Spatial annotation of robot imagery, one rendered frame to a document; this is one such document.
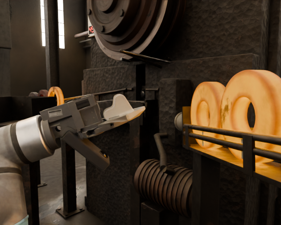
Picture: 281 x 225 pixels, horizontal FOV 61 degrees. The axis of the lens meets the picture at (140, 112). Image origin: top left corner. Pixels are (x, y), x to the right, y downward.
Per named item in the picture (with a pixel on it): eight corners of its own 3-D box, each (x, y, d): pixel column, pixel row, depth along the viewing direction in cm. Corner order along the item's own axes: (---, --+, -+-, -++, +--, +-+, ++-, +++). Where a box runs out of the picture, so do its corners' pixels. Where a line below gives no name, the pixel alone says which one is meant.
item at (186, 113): (208, 145, 64) (207, 106, 64) (209, 146, 64) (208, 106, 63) (182, 147, 63) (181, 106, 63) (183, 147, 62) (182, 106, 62)
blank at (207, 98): (201, 85, 63) (189, 85, 63) (233, 77, 48) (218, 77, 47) (202, 143, 63) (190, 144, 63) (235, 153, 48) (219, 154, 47)
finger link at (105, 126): (126, 115, 48) (84, 130, 47) (129, 122, 48) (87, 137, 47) (123, 113, 53) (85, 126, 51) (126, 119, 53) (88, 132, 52)
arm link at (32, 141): (29, 168, 45) (40, 154, 55) (54, 159, 46) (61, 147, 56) (10, 124, 44) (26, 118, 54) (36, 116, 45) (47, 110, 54)
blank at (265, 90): (233, 77, 48) (218, 77, 47) (296, 60, 33) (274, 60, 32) (234, 154, 48) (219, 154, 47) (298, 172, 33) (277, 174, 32)
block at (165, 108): (175, 139, 95) (176, 79, 92) (192, 143, 89) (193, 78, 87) (157, 144, 87) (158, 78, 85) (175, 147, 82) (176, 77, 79)
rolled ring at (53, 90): (45, 95, 161) (49, 95, 163) (51, 119, 156) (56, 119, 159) (54, 81, 149) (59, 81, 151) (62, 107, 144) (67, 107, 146)
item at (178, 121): (192, 131, 73) (192, 111, 73) (205, 133, 64) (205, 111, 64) (174, 131, 72) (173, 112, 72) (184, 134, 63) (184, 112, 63)
